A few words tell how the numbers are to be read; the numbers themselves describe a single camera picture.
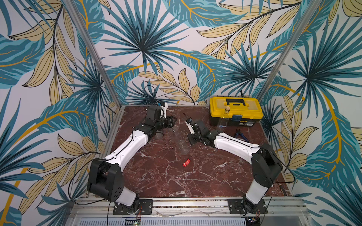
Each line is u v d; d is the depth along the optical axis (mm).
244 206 653
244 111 955
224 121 919
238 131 1034
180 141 967
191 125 706
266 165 457
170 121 718
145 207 733
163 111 721
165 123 729
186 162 894
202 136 667
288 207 764
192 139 779
